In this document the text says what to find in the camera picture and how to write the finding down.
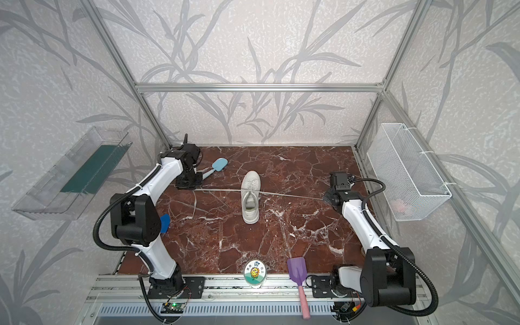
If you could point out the clear plastic wall tray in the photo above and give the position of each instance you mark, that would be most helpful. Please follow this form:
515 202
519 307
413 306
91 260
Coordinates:
66 190

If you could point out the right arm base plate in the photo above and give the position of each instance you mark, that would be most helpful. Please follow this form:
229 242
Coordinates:
322 287

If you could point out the white sneaker shoe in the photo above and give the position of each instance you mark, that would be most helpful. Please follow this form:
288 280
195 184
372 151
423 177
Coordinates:
250 190

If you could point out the white wire mesh basket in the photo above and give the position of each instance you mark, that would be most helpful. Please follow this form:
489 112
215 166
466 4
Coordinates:
400 162

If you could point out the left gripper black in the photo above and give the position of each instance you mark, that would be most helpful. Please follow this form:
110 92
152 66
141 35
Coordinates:
187 179

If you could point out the right circuit board with wires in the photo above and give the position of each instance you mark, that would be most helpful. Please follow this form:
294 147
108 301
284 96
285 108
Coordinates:
346 308

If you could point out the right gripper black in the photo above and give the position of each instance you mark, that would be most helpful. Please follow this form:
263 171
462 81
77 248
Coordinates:
331 198

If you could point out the purple pink toy shovel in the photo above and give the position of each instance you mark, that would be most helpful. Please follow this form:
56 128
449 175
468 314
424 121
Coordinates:
298 273

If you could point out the blue wooden handled spatula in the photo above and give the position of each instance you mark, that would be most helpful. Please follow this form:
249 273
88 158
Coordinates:
165 223

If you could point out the light blue silicone spatula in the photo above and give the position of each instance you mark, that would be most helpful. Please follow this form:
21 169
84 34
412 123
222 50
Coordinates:
217 166

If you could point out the green circuit board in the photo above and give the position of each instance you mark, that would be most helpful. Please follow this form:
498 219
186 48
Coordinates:
173 308

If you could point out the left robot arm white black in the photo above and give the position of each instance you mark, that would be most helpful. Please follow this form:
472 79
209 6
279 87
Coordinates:
134 218

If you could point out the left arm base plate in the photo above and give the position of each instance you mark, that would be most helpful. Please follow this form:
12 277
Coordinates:
190 287

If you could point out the pink item in basket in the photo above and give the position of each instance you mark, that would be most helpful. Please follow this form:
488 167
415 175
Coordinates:
400 207

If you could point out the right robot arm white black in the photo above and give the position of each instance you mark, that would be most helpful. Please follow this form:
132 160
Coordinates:
388 276

